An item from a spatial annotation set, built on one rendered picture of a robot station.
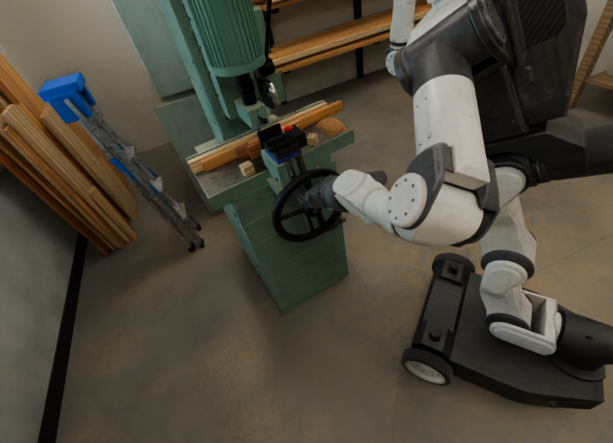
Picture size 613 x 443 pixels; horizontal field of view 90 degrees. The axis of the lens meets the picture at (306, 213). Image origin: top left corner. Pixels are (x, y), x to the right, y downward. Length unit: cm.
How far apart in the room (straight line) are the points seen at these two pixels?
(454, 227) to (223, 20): 81
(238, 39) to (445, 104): 69
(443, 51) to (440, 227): 27
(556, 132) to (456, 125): 43
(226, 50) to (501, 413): 164
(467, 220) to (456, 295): 113
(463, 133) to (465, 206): 10
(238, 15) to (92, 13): 246
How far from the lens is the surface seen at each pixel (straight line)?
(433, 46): 59
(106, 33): 341
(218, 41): 104
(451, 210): 45
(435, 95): 51
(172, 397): 181
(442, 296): 157
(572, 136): 90
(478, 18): 57
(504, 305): 137
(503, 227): 106
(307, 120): 130
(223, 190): 108
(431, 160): 44
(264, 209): 119
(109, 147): 183
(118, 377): 202
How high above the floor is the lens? 152
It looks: 44 degrees down
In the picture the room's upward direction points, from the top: 13 degrees counter-clockwise
